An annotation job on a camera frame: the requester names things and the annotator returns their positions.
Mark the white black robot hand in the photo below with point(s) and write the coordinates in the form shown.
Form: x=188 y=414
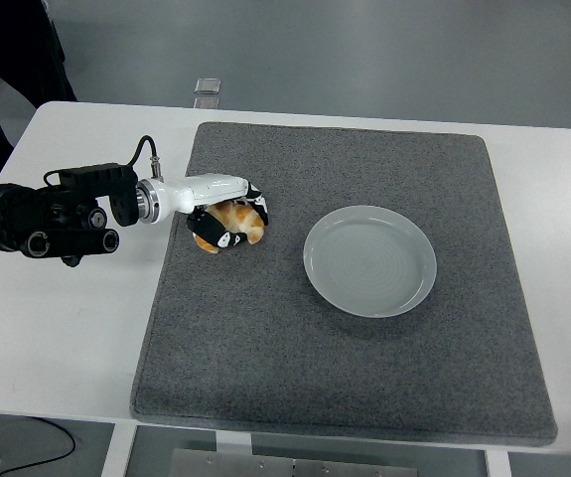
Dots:
x=205 y=186

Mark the golden croissant bread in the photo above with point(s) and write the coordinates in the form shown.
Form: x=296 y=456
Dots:
x=238 y=218

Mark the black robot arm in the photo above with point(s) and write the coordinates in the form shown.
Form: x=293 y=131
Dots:
x=17 y=213

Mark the grey round plate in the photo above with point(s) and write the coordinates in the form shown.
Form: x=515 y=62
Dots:
x=369 y=263

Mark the grey metal plate with screws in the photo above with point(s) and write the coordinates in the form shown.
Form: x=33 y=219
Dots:
x=290 y=467

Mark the small clear plastic block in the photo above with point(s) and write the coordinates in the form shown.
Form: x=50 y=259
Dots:
x=207 y=103
x=208 y=86

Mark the grey felt mat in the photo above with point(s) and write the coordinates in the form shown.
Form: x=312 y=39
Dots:
x=315 y=372

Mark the person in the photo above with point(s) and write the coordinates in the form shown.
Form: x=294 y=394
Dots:
x=17 y=49

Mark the white table leg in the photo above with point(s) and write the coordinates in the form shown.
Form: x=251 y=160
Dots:
x=497 y=464
x=118 y=452

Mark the white table frame bracket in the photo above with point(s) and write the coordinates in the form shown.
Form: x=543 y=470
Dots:
x=234 y=442

